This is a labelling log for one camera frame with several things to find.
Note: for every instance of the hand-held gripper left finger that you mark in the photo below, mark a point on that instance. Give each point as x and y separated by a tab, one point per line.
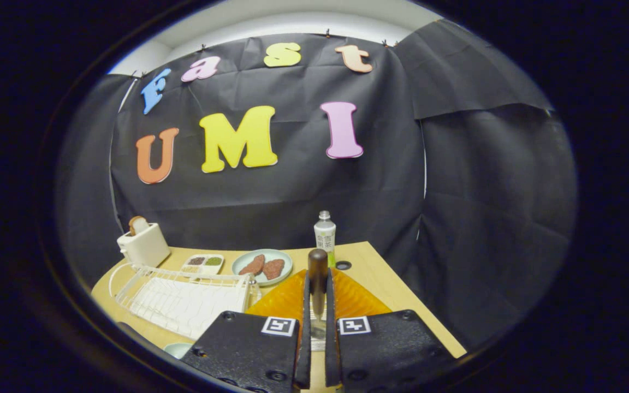
305	305

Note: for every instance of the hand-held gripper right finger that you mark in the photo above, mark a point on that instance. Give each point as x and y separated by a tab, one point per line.
330	349

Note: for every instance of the light green plate with meat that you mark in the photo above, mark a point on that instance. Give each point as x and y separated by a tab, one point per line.
273	254

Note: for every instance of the brown meat piece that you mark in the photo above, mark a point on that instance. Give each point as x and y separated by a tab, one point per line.
273	269
251	265

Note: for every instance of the green drink bottle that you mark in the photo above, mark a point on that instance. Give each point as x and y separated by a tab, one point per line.
325	237

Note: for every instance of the black backdrop cloth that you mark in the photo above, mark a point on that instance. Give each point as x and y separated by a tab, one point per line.
292	196

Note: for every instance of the white divided condiment tray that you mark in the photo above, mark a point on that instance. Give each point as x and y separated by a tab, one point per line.
203	261

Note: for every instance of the white toaster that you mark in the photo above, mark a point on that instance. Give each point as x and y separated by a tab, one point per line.
148	245

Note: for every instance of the brown bread slice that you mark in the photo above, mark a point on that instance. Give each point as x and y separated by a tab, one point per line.
138	225

